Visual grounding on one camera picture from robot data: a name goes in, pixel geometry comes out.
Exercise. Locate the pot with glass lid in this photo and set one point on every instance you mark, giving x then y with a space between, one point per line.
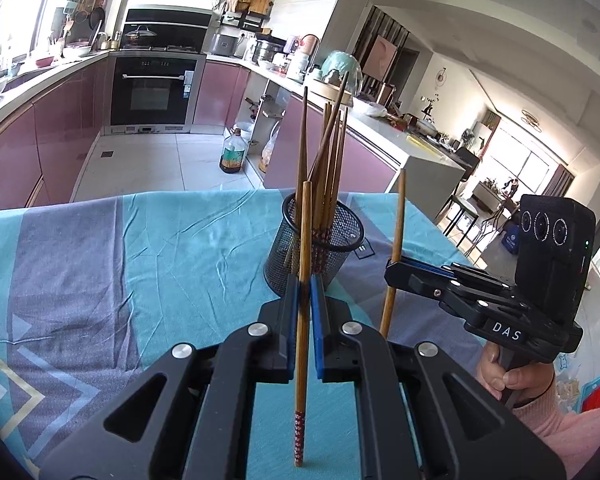
140 34

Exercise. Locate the teal grey tablecloth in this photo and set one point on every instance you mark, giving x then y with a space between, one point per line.
155 260

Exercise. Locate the round ceiling lamp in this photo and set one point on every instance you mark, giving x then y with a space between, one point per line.
531 120

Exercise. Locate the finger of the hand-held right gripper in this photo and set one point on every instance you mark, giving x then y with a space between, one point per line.
420 282
430 266

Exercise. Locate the bundle of wooden chopsticks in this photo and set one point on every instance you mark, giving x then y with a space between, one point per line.
325 200

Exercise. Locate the black mesh utensil holder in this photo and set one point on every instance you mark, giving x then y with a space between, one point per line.
342 242

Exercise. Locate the person's right hand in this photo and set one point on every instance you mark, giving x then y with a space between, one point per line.
520 377

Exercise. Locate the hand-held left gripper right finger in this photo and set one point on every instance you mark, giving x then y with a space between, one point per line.
316 320

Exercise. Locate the wooden chopstick with patterned end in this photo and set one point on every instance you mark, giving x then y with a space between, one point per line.
306 220
399 210

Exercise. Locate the black range hood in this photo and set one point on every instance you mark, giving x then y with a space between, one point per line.
167 20

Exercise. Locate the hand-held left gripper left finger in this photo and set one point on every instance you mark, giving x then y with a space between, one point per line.
292 320

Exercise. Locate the wall clock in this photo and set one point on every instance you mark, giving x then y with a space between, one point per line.
440 76

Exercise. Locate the black built-in oven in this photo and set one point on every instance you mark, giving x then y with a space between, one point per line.
150 95

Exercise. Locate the person's right forearm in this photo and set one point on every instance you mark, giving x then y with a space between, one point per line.
570 430

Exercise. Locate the green dome food cover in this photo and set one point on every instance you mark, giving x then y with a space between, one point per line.
342 67

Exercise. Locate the purple kitchen cabinet run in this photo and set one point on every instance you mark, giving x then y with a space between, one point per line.
40 140

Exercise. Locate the cooking oil bottle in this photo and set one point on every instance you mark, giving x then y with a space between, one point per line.
232 152

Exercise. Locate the kitchen peninsula counter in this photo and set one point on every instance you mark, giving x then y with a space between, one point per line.
370 165

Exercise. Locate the steel stock pot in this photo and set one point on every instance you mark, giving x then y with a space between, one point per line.
267 52

